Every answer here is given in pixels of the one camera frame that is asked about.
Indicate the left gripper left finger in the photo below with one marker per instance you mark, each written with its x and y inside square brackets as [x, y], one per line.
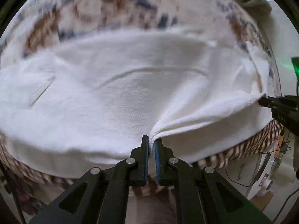
[100, 196]

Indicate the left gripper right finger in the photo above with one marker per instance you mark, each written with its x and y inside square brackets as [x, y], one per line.
[203, 195]

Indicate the white pants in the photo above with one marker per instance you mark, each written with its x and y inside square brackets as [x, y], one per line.
[89, 101]

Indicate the white bed headboard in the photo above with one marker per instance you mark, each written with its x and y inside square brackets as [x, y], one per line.
[283, 39]

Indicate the floral bed blanket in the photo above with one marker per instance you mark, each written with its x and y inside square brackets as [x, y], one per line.
[46, 24]

